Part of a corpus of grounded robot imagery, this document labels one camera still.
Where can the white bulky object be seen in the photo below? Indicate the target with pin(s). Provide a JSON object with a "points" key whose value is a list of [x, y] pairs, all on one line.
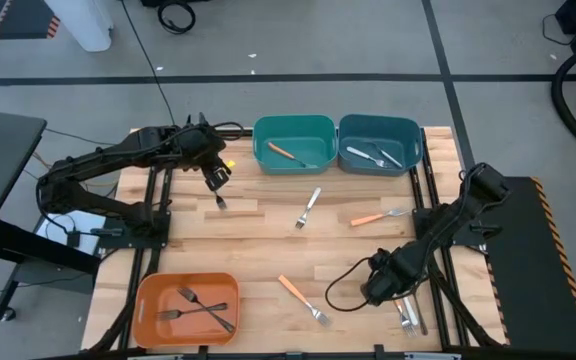
{"points": [[80, 22]]}

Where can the fork with silver tines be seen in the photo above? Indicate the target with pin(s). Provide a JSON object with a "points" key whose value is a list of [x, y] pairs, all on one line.
{"points": [[407, 327]]}

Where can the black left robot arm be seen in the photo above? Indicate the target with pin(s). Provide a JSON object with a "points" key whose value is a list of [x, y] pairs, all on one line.
{"points": [[93, 160]]}

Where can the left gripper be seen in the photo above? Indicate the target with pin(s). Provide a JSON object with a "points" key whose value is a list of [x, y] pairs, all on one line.
{"points": [[210, 160]]}

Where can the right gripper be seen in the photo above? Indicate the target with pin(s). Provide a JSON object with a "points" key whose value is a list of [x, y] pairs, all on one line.
{"points": [[388, 275]]}

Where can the black hazard-striped mat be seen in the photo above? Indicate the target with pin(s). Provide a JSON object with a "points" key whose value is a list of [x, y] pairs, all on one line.
{"points": [[23, 17], [533, 270]]}

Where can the white floor sheet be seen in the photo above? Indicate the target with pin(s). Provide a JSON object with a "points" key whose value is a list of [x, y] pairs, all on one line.
{"points": [[50, 240]]}

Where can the black power adapter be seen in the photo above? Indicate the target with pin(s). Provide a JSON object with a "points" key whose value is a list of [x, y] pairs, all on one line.
{"points": [[73, 238]]}

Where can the all-metal fork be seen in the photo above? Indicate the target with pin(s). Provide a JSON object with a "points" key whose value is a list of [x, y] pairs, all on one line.
{"points": [[421, 320], [221, 201], [223, 322], [178, 313]]}

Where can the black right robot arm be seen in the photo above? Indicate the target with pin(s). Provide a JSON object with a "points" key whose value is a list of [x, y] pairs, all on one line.
{"points": [[483, 187]]}

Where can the blue plastic bin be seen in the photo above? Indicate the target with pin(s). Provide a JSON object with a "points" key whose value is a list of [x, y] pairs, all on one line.
{"points": [[398, 135]]}

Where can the teal plastic bin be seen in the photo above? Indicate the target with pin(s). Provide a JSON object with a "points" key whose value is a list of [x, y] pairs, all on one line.
{"points": [[308, 135]]}

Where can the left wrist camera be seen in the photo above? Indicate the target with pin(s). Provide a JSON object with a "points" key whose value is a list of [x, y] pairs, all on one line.
{"points": [[220, 176]]}

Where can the orange plastic bin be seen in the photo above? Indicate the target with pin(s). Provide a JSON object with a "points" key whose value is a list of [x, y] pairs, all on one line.
{"points": [[158, 295]]}

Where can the yellow tape piece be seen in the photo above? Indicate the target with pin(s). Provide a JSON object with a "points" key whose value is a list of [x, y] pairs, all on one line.
{"points": [[230, 163]]}

